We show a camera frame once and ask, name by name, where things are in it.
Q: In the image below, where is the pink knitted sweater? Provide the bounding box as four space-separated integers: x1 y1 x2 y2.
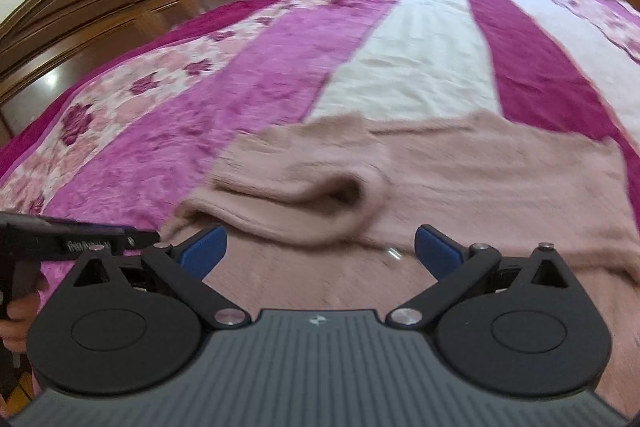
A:
160 112 639 415

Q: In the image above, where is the person's left hand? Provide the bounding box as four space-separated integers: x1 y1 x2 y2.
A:
0 273 49 355

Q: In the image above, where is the purple pink white bedspread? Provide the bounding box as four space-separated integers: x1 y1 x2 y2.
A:
0 0 640 308

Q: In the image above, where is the dark wooden headboard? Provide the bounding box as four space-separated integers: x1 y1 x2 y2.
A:
1 0 236 143

